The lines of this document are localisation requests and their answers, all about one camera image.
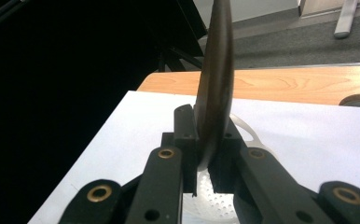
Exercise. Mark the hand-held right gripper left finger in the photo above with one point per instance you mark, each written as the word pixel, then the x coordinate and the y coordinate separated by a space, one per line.
pixel 186 130

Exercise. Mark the grey metal leg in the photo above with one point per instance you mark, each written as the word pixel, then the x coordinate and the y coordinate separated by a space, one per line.
pixel 345 18

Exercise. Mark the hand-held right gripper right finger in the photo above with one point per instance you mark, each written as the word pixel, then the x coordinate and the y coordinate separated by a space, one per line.
pixel 228 155

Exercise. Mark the white perforated strainer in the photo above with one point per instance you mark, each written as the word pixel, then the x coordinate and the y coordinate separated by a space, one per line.
pixel 212 202

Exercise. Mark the wooden table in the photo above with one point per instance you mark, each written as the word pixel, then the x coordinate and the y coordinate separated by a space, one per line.
pixel 277 85

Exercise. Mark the black metal stand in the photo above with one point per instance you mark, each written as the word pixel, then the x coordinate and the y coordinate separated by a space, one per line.
pixel 178 53

